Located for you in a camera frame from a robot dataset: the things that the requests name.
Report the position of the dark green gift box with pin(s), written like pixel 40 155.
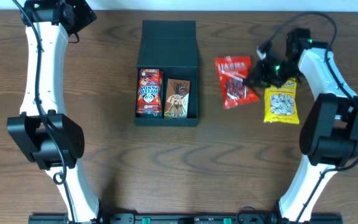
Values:
pixel 170 46

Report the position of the black mounting rail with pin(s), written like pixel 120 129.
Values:
pixel 128 218

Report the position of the yellow Hacks candy bag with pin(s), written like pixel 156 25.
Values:
pixel 280 104

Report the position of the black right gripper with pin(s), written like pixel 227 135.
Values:
pixel 262 72

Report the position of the Hello Panda snack bag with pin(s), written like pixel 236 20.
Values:
pixel 149 93

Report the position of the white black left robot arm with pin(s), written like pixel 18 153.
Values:
pixel 42 130

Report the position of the brown Pocky box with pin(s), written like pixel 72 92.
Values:
pixel 177 97

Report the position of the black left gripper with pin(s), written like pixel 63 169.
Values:
pixel 84 14

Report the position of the red Hacks candy bag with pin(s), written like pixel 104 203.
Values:
pixel 232 72

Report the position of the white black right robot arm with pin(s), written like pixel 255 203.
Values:
pixel 329 137

